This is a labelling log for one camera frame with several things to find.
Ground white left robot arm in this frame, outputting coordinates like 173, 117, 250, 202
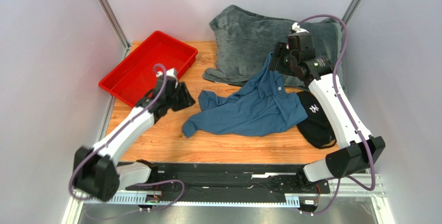
68, 64, 195, 202

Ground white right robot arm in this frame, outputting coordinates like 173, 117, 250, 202
269, 32, 385, 183

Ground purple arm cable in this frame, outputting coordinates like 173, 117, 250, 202
68, 63, 185, 221
299, 14, 376, 216

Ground grey plush pillow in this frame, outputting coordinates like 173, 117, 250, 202
202, 5, 344, 86

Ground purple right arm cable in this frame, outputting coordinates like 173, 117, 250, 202
299, 14, 376, 216

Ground blue t shirt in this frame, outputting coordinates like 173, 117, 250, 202
182, 53, 308, 138

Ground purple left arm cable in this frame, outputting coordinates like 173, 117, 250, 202
68, 63, 185, 221

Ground red plastic tray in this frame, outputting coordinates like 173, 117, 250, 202
99, 31, 198, 107

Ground left aluminium frame post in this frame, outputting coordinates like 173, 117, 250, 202
98, 0, 131, 51

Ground black baseball cap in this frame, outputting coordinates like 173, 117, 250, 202
297, 91, 336, 149

